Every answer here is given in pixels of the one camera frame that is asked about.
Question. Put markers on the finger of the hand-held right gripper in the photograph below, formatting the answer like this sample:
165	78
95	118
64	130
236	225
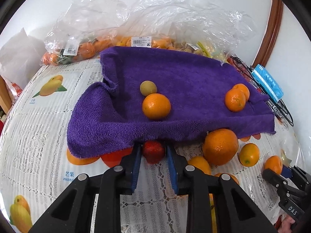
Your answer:
274	179
286	172

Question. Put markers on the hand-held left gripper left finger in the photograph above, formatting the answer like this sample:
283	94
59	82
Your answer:
137	167

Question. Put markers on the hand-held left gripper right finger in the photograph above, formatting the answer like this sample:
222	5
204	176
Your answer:
171	167

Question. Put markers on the orange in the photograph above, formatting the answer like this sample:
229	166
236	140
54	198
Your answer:
199	165
273	164
234	179
246	89
235	100
156	106
249	154
220	146

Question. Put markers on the small red fruit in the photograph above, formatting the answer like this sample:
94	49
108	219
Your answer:
153	151

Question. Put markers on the small yellow-green fruit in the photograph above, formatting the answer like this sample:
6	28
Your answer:
148	88

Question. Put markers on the purple towel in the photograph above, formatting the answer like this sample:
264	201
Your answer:
194	77

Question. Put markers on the person's right hand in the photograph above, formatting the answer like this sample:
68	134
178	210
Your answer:
285	225

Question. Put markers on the blue tissue pack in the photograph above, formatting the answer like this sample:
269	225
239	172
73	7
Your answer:
267	83

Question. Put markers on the clear bag of red fruit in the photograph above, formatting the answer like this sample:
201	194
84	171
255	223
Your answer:
245	76

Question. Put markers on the clear bag of yellow fruit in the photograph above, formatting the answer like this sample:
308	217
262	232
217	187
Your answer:
206	48

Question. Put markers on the clear bag of leafy mandarins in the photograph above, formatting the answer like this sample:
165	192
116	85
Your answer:
73	51

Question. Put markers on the red and white plastic bag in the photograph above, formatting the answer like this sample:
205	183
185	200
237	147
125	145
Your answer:
14	89

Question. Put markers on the wooden chair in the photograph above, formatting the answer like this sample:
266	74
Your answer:
3	94

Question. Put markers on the brown wooden door frame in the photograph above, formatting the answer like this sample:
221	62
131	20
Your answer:
272	29

